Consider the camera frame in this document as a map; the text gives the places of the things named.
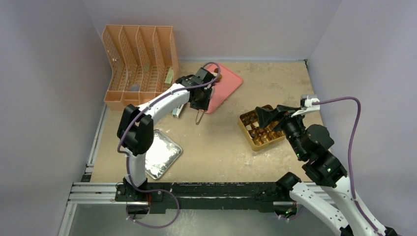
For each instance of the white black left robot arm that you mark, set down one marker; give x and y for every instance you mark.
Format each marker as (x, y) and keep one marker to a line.
(136, 127)

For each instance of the orange plastic file organizer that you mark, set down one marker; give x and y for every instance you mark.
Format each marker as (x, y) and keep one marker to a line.
(139, 57)

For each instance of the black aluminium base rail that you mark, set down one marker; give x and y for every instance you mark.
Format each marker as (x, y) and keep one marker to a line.
(264, 197)

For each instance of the pink tongs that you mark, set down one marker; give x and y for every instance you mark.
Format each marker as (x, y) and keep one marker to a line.
(199, 116)

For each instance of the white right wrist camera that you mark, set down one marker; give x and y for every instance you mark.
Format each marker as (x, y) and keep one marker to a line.
(307, 105)

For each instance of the pink plastic tray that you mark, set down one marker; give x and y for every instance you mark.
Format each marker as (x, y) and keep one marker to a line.
(228, 83)

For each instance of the silver foil tray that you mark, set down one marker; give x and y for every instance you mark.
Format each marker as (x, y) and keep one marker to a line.
(161, 155)

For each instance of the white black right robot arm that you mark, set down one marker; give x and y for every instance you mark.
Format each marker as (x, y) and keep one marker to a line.
(348, 216)

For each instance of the gold chocolate box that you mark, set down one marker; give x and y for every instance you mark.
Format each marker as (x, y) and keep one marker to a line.
(257, 137)

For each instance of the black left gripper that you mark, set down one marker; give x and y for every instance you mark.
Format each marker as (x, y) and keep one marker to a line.
(203, 105)

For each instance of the grey blue stapler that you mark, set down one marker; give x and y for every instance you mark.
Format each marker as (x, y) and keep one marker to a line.
(177, 111)

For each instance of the green eraser block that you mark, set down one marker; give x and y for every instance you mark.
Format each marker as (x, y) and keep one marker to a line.
(169, 77)

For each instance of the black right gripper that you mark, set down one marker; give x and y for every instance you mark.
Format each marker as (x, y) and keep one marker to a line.
(283, 117)

